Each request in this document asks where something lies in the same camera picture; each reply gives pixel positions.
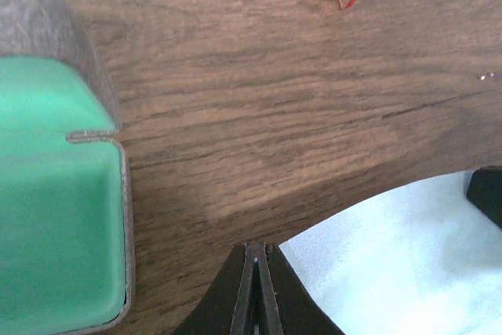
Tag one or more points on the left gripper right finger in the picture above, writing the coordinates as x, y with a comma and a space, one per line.
284, 305

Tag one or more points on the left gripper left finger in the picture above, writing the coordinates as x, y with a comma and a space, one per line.
227, 306

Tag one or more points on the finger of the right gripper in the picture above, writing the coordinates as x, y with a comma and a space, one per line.
485, 192

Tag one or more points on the light blue cleaning cloth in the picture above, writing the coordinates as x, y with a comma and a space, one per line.
418, 259

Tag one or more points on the grey glasses case green inside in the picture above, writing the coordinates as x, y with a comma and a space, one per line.
67, 249

